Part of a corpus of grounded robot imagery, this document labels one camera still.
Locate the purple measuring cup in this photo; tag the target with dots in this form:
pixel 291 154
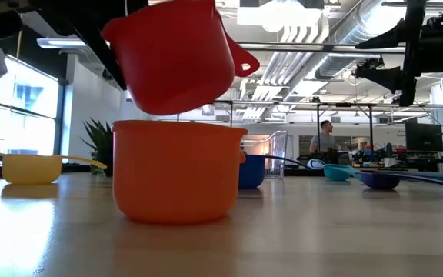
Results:
pixel 379 181

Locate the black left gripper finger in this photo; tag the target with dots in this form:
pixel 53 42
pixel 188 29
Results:
pixel 90 40

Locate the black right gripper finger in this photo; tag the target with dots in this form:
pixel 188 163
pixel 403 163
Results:
pixel 390 38
pixel 390 77

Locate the teal measuring cup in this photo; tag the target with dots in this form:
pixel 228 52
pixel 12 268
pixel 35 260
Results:
pixel 337 173

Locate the green potted plant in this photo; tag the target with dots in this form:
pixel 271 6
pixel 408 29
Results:
pixel 100 142

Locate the orange measuring cup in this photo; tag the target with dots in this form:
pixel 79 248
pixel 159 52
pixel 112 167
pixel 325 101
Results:
pixel 175 173

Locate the black metal rack frame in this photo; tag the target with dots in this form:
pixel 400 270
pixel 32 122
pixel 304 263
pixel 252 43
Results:
pixel 370 127

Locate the black computer monitor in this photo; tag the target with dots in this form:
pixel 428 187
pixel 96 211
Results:
pixel 423 136

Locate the large window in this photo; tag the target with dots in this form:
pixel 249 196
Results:
pixel 25 107

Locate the long ceiling light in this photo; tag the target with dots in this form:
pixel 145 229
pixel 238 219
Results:
pixel 60 43

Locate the cluttered office desk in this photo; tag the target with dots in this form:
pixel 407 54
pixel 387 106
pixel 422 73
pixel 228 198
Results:
pixel 398 159

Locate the clear plastic basket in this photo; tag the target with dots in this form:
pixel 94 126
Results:
pixel 279 154

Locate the blue measuring cup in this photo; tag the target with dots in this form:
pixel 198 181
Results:
pixel 250 173

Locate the yellow measuring cup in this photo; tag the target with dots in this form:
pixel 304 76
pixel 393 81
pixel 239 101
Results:
pixel 31 169

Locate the silver ceiling duct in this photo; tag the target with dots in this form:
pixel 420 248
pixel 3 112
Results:
pixel 350 34

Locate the red measuring cup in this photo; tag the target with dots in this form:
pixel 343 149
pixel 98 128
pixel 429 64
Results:
pixel 175 57

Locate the white rounded object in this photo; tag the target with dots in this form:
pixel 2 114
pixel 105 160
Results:
pixel 315 164

